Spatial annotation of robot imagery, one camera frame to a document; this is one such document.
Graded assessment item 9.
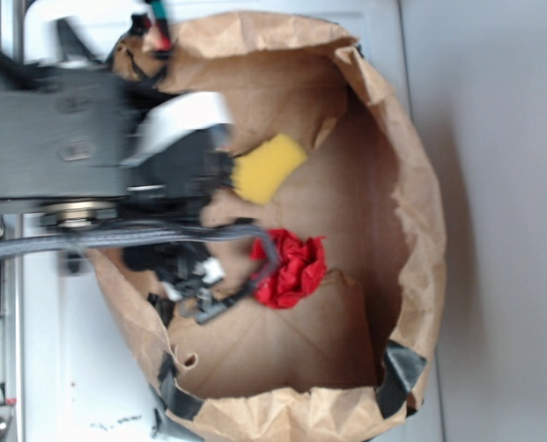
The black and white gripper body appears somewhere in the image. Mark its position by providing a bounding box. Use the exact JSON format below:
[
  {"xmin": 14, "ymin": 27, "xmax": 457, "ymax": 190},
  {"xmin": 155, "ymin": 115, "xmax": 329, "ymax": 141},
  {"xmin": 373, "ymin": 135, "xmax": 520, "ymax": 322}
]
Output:
[{"xmin": 121, "ymin": 91, "xmax": 233, "ymax": 216}]

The yellow sponge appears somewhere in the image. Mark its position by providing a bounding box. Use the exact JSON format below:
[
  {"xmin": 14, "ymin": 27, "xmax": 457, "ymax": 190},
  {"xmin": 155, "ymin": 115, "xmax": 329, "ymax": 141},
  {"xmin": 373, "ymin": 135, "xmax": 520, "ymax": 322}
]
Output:
[{"xmin": 231, "ymin": 134, "xmax": 308, "ymax": 205}]

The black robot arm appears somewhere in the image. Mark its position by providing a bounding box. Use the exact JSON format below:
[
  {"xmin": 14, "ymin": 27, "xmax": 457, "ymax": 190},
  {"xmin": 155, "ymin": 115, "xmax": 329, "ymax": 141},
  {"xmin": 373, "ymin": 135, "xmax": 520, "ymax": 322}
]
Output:
[{"xmin": 0, "ymin": 51, "xmax": 234, "ymax": 217}]

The crumpled red paper ball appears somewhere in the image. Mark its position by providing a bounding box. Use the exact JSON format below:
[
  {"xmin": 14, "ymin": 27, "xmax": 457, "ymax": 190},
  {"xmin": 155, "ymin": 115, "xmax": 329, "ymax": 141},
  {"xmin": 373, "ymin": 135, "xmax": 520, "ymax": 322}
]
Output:
[{"xmin": 252, "ymin": 228, "xmax": 327, "ymax": 309}]

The brown paper bag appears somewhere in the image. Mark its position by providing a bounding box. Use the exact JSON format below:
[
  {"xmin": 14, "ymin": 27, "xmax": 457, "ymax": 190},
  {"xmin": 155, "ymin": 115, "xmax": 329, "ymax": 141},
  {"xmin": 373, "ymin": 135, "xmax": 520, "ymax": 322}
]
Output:
[{"xmin": 89, "ymin": 11, "xmax": 447, "ymax": 441}]

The grey braided cable bundle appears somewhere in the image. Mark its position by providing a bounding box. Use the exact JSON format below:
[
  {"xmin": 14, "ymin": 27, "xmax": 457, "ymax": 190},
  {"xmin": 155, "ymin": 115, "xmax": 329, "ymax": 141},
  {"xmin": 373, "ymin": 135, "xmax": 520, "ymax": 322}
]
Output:
[{"xmin": 0, "ymin": 224, "xmax": 279, "ymax": 323}]

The aluminium frame rail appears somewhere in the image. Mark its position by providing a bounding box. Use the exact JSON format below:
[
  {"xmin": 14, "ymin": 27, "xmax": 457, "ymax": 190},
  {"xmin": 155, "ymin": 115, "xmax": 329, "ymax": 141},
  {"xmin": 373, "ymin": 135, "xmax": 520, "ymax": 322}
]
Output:
[{"xmin": 0, "ymin": 1, "xmax": 29, "ymax": 441}]

